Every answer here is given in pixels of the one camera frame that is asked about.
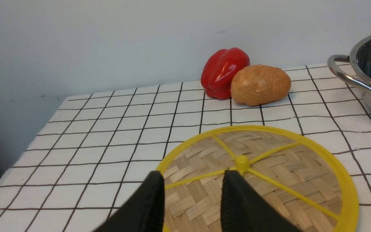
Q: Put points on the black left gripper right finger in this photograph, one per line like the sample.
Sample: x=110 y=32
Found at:
x=244 y=210

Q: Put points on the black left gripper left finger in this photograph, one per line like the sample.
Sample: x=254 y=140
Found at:
x=144 y=211

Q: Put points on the yellow bamboo steamer lid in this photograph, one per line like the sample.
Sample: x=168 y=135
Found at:
x=299 y=178

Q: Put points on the white checkered tablecloth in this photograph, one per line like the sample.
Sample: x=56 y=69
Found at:
x=97 y=148

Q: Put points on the brown potato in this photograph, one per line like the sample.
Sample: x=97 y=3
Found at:
x=255 y=85

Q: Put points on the red bell pepper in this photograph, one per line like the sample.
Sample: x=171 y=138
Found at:
x=220 y=70

